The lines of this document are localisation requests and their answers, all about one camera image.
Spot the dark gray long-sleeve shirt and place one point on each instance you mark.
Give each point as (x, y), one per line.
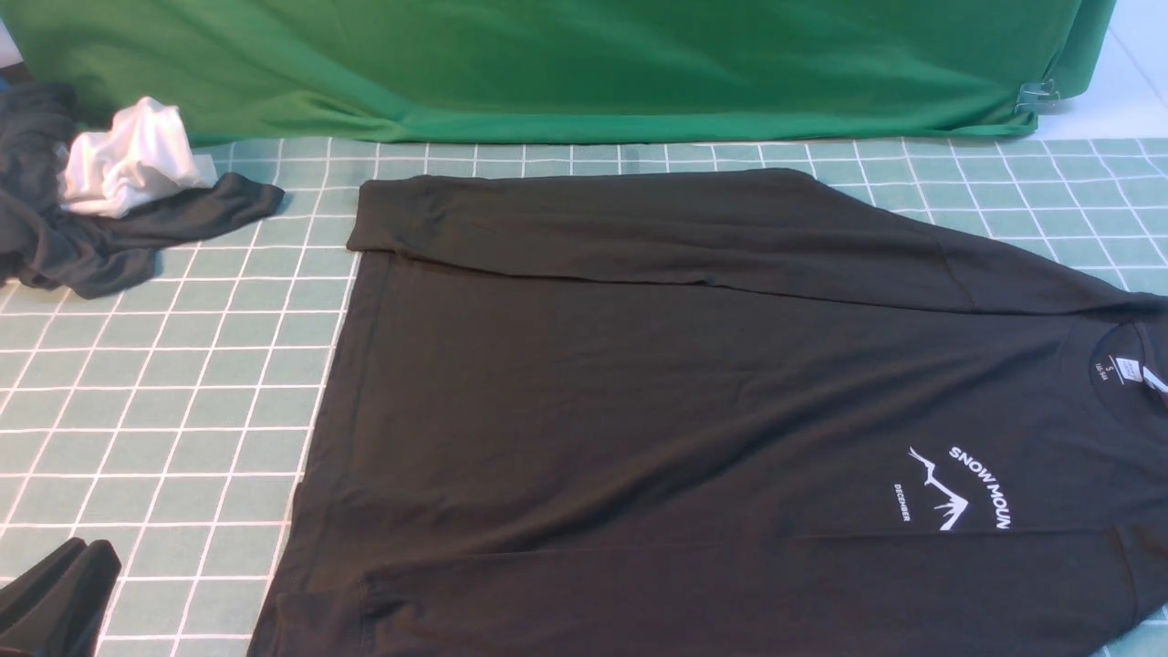
(719, 414)

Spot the crumpled dark gray garment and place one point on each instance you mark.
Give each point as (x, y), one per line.
(97, 256)

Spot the metal binder clip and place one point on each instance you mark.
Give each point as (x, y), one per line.
(1037, 97)

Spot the green backdrop cloth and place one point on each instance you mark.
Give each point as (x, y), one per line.
(566, 72)

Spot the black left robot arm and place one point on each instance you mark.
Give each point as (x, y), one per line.
(57, 607)

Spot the teal grid tablecloth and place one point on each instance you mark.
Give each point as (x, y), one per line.
(174, 420)

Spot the crumpled white garment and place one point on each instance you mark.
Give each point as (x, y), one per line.
(144, 156)

